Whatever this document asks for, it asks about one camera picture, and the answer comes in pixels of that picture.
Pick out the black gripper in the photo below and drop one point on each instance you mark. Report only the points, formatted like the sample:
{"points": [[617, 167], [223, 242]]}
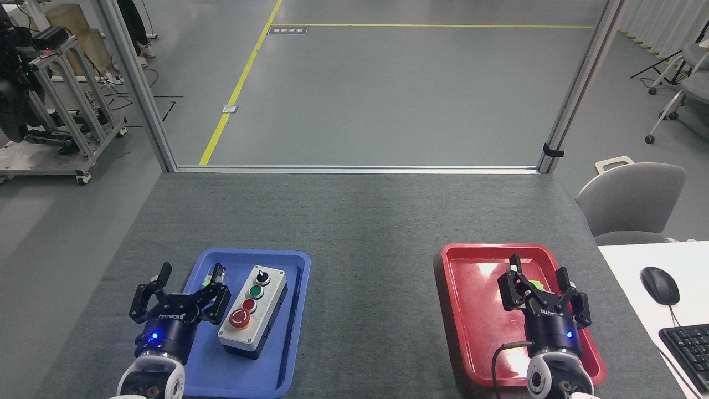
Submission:
{"points": [[166, 331], [554, 330]]}

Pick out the grey control box with buttons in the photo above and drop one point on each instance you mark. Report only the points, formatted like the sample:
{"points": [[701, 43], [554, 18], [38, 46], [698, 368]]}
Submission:
{"points": [[252, 316]]}

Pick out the small grey green push button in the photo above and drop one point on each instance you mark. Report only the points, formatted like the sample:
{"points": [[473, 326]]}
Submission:
{"points": [[207, 282]]}

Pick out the cardboard box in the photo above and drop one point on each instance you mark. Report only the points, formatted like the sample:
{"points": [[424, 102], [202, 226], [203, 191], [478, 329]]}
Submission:
{"points": [[83, 39]]}

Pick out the small green part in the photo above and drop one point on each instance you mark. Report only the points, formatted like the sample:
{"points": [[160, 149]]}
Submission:
{"points": [[535, 285]]}

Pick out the red plastic tray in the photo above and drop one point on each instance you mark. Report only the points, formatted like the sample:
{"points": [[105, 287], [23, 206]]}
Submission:
{"points": [[476, 316]]}

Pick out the white desk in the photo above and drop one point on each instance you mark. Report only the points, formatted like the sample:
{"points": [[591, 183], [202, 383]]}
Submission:
{"points": [[626, 277]]}

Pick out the black computer mouse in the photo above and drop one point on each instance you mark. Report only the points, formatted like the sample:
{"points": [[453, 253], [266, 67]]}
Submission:
{"points": [[660, 285]]}

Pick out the blue plastic tray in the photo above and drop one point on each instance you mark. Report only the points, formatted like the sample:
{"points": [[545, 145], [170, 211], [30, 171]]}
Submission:
{"points": [[277, 377]]}

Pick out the grey office chair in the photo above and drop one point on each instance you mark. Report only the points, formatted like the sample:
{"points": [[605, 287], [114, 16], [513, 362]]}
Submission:
{"points": [[631, 199]]}

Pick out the black keyboard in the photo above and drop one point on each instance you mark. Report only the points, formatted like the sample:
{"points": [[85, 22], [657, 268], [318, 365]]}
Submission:
{"points": [[689, 352]]}

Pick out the silver floor socket plate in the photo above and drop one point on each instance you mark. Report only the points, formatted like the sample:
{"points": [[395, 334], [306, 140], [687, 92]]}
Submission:
{"points": [[230, 108]]}

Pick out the grey chair on wheels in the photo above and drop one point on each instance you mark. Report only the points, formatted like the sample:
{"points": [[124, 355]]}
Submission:
{"points": [[697, 54], [695, 88]]}

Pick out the black robot machine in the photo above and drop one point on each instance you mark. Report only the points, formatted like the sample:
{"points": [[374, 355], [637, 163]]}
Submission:
{"points": [[14, 105]]}

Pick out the person's legs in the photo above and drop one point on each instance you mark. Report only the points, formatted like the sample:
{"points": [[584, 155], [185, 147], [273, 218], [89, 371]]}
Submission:
{"points": [[133, 22]]}

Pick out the white curtain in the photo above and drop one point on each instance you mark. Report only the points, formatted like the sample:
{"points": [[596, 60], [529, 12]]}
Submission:
{"points": [[670, 25]]}

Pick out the black clamp on post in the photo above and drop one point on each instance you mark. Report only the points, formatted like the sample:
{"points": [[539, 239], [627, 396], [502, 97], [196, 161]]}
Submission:
{"points": [[552, 150]]}

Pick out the silver aluminium post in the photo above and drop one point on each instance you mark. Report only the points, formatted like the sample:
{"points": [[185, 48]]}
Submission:
{"points": [[138, 83], [581, 83]]}

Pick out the aluminium frame cart on wheels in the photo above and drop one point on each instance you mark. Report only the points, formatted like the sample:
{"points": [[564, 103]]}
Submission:
{"points": [[72, 111]]}

